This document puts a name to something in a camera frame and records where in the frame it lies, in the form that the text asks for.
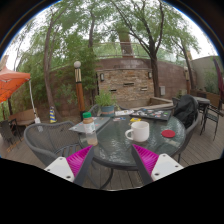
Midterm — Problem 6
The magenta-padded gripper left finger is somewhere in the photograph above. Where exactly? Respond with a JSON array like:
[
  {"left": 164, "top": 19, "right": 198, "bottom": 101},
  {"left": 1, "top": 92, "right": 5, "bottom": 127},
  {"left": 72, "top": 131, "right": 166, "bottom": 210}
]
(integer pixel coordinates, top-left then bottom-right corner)
[{"left": 44, "top": 145, "right": 96, "bottom": 187}]

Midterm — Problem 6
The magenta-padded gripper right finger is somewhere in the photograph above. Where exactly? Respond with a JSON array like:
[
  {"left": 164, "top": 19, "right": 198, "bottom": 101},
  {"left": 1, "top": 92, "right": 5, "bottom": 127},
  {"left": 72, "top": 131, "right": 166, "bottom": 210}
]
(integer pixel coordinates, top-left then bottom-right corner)
[{"left": 130, "top": 143, "right": 184, "bottom": 186}]

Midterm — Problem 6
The green-capped brown drink bottle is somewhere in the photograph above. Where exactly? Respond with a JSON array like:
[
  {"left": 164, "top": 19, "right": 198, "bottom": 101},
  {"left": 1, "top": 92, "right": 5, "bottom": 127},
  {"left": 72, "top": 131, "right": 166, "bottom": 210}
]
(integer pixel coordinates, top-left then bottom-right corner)
[{"left": 82, "top": 111, "right": 99, "bottom": 147}]

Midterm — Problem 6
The white ceramic mug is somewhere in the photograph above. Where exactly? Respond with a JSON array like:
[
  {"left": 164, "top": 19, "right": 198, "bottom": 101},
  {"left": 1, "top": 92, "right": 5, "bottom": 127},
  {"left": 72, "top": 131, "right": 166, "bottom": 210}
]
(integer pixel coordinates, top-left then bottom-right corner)
[{"left": 124, "top": 120, "right": 150, "bottom": 144}]

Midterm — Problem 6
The flat round red coaster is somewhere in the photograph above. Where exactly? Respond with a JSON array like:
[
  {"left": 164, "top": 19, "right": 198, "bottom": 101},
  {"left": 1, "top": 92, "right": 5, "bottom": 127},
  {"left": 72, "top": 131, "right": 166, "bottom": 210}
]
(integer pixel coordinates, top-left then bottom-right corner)
[{"left": 161, "top": 129, "right": 176, "bottom": 139}]

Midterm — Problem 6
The grey wicker armchair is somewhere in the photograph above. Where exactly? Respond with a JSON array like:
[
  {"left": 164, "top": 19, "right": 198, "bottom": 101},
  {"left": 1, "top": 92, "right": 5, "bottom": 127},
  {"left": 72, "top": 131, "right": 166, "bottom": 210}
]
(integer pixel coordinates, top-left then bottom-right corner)
[{"left": 23, "top": 120, "right": 84, "bottom": 168}]

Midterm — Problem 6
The grey laptop with stickers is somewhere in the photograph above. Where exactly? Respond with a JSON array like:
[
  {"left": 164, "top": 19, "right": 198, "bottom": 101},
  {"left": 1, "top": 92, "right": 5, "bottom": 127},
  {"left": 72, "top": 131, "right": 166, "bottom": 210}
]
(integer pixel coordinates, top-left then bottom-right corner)
[{"left": 68, "top": 116, "right": 111, "bottom": 134}]

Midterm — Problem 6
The black laptop with stickers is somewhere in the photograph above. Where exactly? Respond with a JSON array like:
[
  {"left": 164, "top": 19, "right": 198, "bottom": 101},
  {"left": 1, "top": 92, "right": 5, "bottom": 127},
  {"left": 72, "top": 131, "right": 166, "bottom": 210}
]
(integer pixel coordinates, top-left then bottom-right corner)
[{"left": 129, "top": 108, "right": 173, "bottom": 122}]

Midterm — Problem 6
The blue yellow striped cone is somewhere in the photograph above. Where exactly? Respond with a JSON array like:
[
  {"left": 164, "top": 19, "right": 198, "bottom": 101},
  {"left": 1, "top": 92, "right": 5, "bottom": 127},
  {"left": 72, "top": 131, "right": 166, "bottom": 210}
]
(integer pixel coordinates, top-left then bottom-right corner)
[{"left": 49, "top": 105, "right": 58, "bottom": 124}]

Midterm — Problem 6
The white printed booklet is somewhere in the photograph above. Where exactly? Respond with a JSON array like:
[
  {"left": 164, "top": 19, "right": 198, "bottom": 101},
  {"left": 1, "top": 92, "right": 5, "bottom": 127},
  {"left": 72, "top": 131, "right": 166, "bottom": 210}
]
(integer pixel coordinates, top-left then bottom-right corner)
[{"left": 114, "top": 109, "right": 135, "bottom": 117}]

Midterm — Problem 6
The grey wicker chair with jacket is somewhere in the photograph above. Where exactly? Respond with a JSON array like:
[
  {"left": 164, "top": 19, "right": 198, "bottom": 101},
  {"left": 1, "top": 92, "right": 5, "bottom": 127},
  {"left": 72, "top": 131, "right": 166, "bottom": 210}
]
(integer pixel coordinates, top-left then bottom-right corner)
[{"left": 171, "top": 96, "right": 201, "bottom": 164}]

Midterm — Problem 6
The black jacket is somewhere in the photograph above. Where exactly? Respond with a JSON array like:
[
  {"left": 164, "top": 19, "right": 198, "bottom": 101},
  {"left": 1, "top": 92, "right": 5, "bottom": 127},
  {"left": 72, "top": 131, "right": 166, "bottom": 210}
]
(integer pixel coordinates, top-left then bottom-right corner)
[{"left": 173, "top": 94, "right": 200, "bottom": 129}]

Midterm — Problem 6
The potted green plant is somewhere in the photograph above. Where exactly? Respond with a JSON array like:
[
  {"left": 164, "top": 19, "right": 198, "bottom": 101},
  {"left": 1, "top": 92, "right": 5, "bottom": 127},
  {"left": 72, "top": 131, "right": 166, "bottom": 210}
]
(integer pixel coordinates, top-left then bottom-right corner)
[{"left": 94, "top": 90, "right": 118, "bottom": 118}]

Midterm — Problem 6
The white umbrella pole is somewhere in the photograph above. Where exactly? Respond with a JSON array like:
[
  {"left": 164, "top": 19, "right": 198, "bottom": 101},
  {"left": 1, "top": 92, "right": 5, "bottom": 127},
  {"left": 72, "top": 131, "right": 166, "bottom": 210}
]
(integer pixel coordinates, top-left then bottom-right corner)
[{"left": 28, "top": 79, "right": 43, "bottom": 133}]

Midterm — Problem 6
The black metal patio chair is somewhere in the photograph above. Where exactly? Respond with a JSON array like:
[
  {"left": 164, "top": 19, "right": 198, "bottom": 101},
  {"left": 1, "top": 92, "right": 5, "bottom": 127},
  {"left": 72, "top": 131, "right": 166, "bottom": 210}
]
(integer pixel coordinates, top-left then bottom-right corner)
[{"left": 199, "top": 99, "right": 224, "bottom": 136}]

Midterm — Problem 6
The dark round patio table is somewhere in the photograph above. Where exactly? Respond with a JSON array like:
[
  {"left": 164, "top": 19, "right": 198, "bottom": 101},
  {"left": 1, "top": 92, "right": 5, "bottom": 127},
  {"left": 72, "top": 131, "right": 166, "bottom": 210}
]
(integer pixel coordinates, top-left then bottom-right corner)
[{"left": 193, "top": 95, "right": 212, "bottom": 114}]

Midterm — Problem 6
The dark-trunked tree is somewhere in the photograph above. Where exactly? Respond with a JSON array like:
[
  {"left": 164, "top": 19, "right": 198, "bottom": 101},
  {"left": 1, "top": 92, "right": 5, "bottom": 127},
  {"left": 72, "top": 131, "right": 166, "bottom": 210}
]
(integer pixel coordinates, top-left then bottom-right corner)
[{"left": 109, "top": 0, "right": 201, "bottom": 98}]

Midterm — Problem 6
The orange patio umbrella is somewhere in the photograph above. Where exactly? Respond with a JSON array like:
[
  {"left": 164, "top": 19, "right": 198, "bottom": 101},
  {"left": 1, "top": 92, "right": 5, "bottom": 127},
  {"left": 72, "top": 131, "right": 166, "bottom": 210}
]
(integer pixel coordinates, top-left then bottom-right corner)
[{"left": 0, "top": 65, "right": 32, "bottom": 104}]

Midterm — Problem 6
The closed maroon patio umbrella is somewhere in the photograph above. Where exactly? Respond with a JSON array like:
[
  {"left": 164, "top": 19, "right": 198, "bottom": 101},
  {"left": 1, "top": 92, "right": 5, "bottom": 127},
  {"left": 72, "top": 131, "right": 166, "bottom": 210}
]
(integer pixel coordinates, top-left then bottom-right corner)
[{"left": 213, "top": 57, "right": 224, "bottom": 101}]

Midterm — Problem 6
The globe-topped wooden lamp post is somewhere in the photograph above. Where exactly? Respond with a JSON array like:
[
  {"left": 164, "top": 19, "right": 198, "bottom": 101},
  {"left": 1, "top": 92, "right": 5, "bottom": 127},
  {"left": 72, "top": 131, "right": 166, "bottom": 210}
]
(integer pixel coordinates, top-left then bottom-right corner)
[{"left": 73, "top": 60, "right": 86, "bottom": 119}]

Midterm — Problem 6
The slim wooden lamp post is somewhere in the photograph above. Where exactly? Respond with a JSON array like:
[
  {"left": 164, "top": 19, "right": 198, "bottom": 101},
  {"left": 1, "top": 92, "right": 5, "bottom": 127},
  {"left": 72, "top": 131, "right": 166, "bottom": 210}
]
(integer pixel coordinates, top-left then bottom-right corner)
[{"left": 183, "top": 65, "right": 192, "bottom": 95}]

